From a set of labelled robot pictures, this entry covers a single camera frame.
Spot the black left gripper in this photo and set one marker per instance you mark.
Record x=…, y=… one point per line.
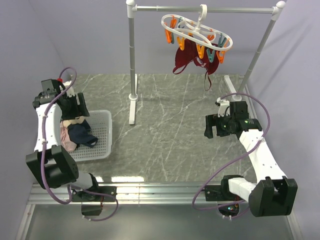
x=79, y=110

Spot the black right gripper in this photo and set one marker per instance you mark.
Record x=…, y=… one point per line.
x=212, y=120

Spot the navy blue underwear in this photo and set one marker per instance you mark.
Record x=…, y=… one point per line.
x=80, y=134

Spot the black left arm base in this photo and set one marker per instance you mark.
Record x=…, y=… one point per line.
x=92, y=203

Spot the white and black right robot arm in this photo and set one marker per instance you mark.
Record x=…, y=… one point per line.
x=274, y=193

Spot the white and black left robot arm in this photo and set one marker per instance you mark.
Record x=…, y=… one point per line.
x=51, y=165

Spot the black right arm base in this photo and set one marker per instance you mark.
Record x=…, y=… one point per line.
x=216, y=193

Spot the pink underwear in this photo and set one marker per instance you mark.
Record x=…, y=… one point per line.
x=66, y=142

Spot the white plastic clip hanger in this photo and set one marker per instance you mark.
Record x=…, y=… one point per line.
x=196, y=31

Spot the white perforated plastic basket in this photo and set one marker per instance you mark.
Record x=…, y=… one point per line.
x=100, y=122

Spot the teal clothespin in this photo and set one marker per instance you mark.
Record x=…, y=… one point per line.
x=222, y=41
x=210, y=54

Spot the orange clothespin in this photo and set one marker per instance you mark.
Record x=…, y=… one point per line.
x=221, y=56
x=181, y=43
x=169, y=35

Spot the yellow-orange clothespin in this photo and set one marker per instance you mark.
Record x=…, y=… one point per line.
x=200, y=50

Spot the dark red lace bra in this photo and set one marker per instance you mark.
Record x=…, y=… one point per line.
x=190, y=55

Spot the silver clothes rack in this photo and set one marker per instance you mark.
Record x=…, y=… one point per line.
x=132, y=8

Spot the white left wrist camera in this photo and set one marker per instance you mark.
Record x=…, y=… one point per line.
x=64, y=85

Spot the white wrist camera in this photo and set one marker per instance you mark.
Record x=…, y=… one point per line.
x=64, y=85
x=224, y=107

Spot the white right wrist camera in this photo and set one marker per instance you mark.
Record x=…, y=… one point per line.
x=224, y=107

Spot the aluminium mounting rail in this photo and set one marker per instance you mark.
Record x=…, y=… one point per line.
x=149, y=211

